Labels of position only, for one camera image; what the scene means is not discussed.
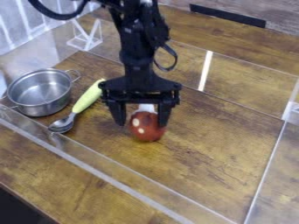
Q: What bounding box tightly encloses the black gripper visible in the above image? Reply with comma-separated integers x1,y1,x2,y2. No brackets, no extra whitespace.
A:
99,51,183,127

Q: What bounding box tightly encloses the red white plush mushroom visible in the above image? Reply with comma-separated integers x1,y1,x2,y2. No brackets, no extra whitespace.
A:
128,104,165,142

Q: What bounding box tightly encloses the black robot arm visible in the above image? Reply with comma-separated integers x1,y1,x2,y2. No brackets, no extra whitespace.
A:
97,0,183,127

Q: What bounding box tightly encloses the silver metal pot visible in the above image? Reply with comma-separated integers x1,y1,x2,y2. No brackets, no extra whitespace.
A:
0,68,81,117

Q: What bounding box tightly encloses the clear acrylic triangle stand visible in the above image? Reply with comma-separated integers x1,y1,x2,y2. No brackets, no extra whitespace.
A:
66,19,103,52

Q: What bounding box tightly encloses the clear acrylic front barrier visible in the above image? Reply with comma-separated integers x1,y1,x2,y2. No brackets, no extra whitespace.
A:
0,103,237,224

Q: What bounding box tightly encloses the black strip on table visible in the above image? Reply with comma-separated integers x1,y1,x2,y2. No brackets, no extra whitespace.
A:
189,3,267,28

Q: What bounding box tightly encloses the spoon with green handle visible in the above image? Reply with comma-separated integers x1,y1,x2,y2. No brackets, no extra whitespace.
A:
48,79,104,133

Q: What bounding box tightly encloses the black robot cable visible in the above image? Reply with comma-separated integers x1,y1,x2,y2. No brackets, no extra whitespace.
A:
26,0,91,21

